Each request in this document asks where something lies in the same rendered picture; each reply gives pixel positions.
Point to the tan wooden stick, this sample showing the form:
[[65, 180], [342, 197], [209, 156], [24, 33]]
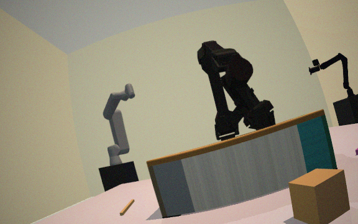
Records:
[[126, 207]]

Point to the tan cardboard box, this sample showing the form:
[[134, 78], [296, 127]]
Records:
[[320, 196]]

